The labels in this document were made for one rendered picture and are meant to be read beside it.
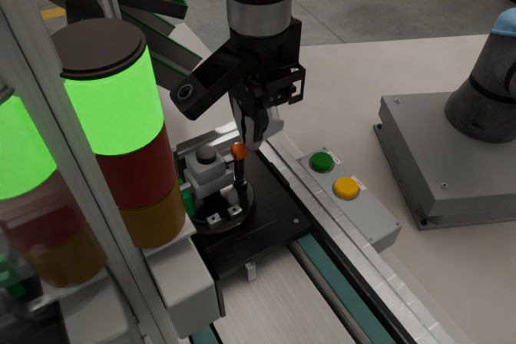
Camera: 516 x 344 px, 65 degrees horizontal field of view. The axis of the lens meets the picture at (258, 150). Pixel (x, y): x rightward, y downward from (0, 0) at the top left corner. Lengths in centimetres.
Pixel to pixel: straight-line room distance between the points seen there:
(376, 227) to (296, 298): 17
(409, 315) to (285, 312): 18
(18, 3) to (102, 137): 7
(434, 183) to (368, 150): 21
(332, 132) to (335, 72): 24
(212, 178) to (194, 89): 16
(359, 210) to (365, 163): 22
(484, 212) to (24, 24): 79
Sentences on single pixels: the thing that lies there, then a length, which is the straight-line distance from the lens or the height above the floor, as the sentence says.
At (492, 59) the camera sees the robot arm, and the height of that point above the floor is 111.
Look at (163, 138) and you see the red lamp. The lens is 25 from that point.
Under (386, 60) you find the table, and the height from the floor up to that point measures 86.
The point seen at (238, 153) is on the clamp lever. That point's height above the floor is 107.
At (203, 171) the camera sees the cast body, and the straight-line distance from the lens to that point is 58.
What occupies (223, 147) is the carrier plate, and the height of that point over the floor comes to 97.
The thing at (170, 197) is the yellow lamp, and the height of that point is 130.
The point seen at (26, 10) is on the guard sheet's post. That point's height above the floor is 145.
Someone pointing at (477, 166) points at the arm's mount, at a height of 96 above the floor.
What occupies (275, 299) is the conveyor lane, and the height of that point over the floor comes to 92.
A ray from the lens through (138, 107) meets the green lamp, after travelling 22.
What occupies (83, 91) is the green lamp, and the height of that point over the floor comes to 141.
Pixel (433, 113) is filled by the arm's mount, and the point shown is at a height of 95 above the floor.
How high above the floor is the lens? 152
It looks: 47 degrees down
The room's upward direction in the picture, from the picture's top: straight up
